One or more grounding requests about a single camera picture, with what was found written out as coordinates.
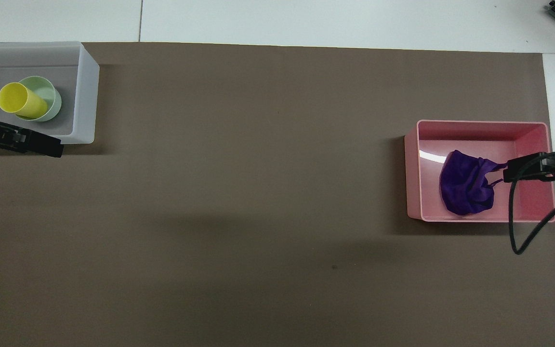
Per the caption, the yellow plastic cup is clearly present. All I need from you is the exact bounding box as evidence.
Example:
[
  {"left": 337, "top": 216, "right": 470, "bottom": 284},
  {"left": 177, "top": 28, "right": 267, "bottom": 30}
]
[{"left": 0, "top": 82, "right": 48, "bottom": 119}]

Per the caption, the pink plastic bin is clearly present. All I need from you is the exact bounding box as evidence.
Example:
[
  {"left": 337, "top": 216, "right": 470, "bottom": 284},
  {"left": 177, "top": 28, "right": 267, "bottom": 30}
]
[{"left": 404, "top": 120, "right": 555, "bottom": 223}]

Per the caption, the light green plastic cup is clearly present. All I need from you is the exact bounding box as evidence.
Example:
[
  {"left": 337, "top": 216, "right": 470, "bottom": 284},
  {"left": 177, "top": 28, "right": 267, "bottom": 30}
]
[{"left": 16, "top": 76, "right": 62, "bottom": 122}]

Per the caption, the translucent white plastic bin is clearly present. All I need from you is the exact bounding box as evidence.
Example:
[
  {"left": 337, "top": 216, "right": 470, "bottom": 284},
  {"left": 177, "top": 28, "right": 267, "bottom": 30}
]
[{"left": 0, "top": 41, "right": 100, "bottom": 145}]

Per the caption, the purple face mask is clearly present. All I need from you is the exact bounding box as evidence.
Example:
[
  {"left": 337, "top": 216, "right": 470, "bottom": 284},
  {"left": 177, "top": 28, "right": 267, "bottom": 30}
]
[{"left": 439, "top": 149, "right": 508, "bottom": 216}]

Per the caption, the black cable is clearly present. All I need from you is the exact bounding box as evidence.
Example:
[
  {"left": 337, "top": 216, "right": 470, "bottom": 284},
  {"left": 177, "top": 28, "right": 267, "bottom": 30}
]
[{"left": 508, "top": 151, "right": 555, "bottom": 255}]

